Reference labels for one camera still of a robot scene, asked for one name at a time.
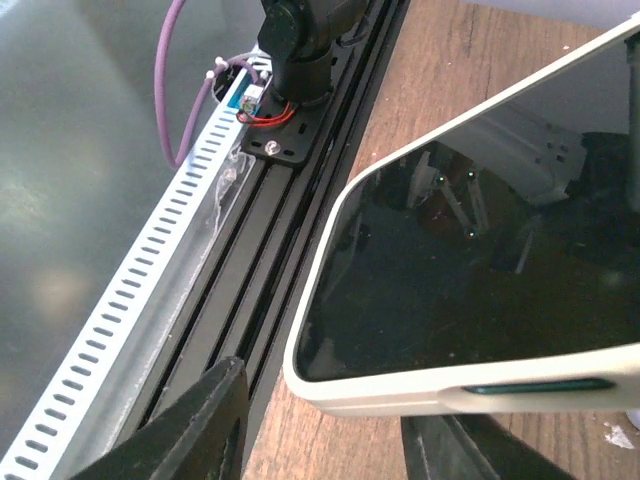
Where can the grey metal front plate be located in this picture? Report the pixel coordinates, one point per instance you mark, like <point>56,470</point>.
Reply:
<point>81,171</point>

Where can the beige phone case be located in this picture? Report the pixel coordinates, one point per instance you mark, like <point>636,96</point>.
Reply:
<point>380,400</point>

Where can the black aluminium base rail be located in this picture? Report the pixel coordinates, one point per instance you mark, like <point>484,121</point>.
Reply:
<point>228,291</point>

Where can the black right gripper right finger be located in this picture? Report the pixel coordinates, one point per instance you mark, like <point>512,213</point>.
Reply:
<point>474,447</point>

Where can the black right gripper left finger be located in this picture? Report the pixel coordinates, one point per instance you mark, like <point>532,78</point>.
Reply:
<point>200,436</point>

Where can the light blue slotted cable duct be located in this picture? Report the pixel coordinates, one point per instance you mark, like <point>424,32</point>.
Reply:
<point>210,178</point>

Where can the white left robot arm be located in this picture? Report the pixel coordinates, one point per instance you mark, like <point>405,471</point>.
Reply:
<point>299,36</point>

